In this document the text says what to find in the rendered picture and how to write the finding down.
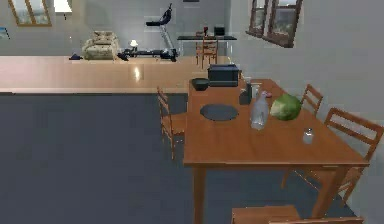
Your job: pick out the small white table lamp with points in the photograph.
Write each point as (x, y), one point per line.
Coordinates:
(133, 44)

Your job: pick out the brown wooden dining table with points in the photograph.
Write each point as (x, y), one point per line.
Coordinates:
(240, 143)

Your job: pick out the dark brown framed window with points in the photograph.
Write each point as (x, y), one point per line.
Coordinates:
(275, 20)

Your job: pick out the light wood framed window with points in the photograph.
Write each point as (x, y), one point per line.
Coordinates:
(30, 12)

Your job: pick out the dark round plate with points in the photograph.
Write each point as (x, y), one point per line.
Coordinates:
(219, 112)

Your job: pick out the clear glass bottle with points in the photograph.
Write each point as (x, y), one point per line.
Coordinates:
(259, 112)

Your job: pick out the beige patterned armchair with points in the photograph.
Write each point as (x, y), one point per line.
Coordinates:
(100, 46)

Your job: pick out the black toaster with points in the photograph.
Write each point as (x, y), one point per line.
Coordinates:
(223, 75)

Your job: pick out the dark mug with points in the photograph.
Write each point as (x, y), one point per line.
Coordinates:
(245, 96)

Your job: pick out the black box on desk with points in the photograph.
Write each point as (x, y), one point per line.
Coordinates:
(219, 31)

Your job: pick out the green cabbage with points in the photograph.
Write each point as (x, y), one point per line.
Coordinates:
(286, 107)

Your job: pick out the brown wooden slatted chair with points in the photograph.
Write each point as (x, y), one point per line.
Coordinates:
(313, 97)
(207, 50)
(170, 124)
(283, 215)
(354, 140)

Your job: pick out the dark bowl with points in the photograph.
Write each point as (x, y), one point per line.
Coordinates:
(200, 84)

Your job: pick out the black glass-top desk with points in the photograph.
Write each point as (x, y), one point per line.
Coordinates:
(206, 38)

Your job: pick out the small clear salt shaker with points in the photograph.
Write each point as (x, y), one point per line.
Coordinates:
(308, 136)

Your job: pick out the white lamp shade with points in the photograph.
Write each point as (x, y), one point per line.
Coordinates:
(62, 6)

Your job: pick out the black treadmill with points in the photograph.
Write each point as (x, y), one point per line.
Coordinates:
(160, 36)

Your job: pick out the clear drinking glass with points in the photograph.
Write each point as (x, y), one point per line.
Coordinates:
(256, 89)

